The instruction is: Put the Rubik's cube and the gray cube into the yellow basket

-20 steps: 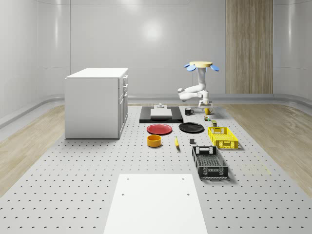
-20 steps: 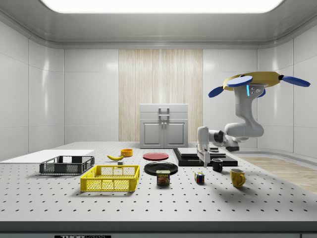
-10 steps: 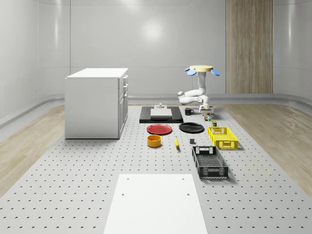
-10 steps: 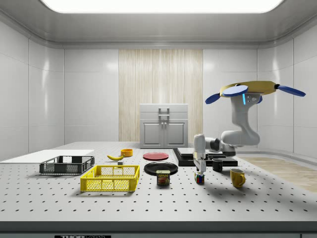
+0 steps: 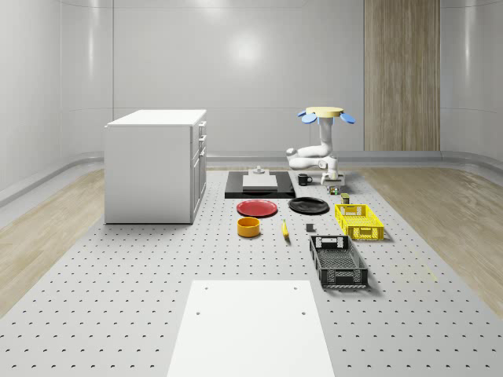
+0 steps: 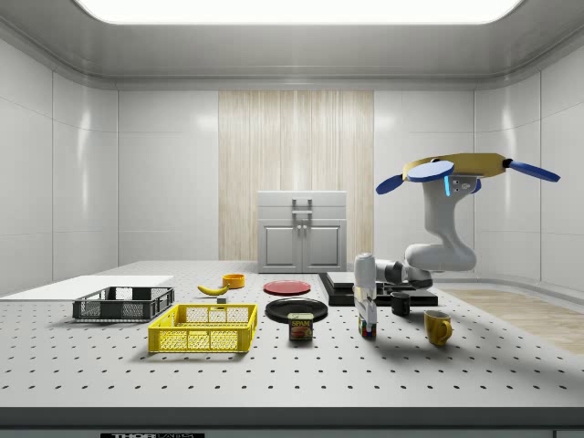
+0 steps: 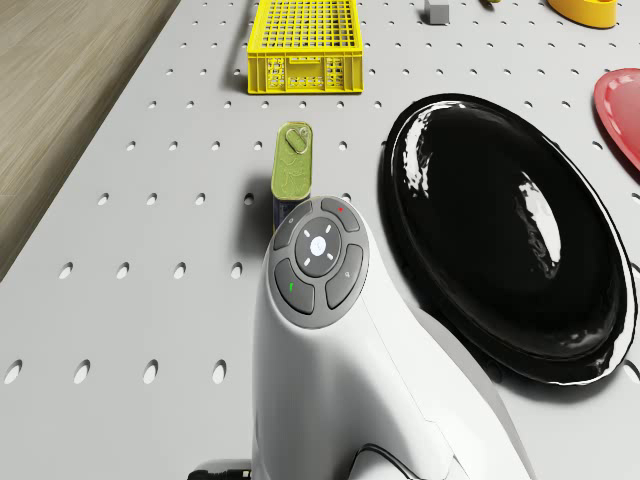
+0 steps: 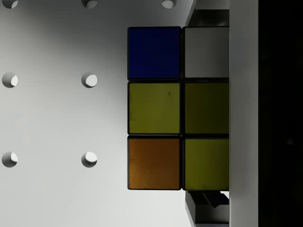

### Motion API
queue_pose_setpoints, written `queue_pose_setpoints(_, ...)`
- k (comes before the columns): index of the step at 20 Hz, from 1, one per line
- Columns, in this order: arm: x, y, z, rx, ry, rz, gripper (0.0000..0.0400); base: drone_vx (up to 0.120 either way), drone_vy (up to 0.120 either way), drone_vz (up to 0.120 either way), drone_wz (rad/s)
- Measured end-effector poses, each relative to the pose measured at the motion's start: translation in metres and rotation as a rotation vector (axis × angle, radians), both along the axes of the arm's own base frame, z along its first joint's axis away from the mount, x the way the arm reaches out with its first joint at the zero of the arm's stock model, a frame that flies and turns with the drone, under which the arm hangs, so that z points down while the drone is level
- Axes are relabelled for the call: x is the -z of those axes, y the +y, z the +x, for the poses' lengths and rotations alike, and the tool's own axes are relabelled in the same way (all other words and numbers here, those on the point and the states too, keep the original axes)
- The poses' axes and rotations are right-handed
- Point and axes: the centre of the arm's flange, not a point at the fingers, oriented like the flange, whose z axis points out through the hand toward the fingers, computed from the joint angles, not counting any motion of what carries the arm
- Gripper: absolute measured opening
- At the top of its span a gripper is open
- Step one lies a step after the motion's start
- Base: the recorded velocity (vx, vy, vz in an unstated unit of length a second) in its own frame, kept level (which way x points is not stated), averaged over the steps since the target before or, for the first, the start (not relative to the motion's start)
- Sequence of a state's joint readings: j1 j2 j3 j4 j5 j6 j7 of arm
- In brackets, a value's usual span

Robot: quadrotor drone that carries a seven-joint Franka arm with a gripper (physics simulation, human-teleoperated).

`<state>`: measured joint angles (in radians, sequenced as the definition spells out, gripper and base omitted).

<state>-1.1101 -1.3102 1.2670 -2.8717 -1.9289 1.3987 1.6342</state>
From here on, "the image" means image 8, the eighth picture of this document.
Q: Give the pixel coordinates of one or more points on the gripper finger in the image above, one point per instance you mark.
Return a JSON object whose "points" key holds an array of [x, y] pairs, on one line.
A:
{"points": [[208, 18], [208, 214]]}

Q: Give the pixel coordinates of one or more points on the puzzle cube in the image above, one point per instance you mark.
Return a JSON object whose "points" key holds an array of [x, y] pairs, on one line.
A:
{"points": [[154, 108]]}

